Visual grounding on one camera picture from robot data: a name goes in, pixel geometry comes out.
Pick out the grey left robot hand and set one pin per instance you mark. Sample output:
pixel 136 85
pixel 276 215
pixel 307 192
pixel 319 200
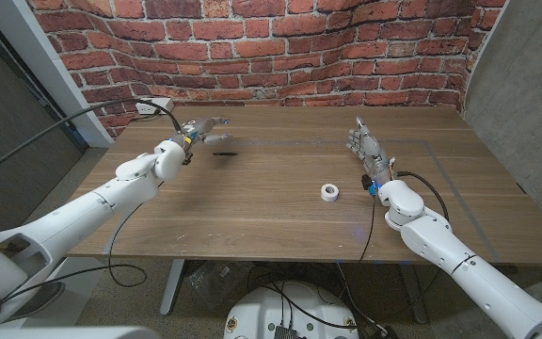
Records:
pixel 198 128

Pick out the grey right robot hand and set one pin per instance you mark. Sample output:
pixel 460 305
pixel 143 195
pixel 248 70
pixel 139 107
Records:
pixel 372 150

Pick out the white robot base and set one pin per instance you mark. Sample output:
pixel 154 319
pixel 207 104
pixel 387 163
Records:
pixel 261 311

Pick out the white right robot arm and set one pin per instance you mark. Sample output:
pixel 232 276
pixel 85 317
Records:
pixel 464 268

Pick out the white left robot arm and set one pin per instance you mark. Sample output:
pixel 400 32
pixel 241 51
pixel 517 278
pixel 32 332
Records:
pixel 83 212

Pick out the white tape roll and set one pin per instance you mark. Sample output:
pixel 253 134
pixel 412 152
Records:
pixel 329 192

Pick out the white power strip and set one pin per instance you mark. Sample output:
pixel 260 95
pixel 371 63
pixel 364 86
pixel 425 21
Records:
pixel 151 107

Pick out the red brick printed backdrop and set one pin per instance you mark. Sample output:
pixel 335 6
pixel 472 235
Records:
pixel 275 52

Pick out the grey metal table leg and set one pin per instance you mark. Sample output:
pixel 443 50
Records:
pixel 414 296
pixel 171 287

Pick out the clear plastic bag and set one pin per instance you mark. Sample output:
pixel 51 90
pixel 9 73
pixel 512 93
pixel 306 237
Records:
pixel 214 282

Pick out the white pillar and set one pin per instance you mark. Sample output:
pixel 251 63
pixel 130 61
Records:
pixel 40 56

